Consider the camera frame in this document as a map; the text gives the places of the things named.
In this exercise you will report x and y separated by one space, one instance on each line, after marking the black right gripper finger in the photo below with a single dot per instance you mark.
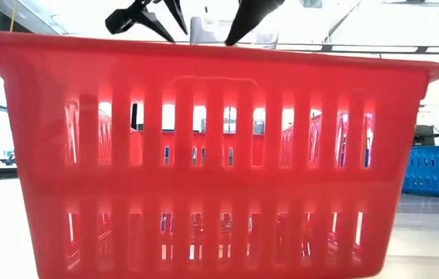
254 15

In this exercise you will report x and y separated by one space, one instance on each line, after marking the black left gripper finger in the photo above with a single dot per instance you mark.
138 15
177 15

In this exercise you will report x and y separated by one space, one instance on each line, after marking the smoky grey translucent basket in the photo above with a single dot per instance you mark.
204 31

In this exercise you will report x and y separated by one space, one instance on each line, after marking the red plastic slotted basket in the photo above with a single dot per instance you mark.
219 186

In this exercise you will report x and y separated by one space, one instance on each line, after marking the dark box device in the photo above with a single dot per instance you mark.
424 135

